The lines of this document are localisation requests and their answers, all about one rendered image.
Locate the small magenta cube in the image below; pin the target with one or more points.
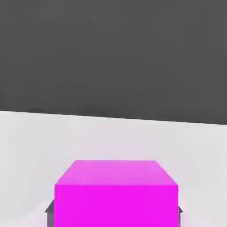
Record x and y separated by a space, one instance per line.
116 200

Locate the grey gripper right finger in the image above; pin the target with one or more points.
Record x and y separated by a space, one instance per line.
179 217

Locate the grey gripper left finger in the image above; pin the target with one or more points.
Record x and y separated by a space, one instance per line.
51 215

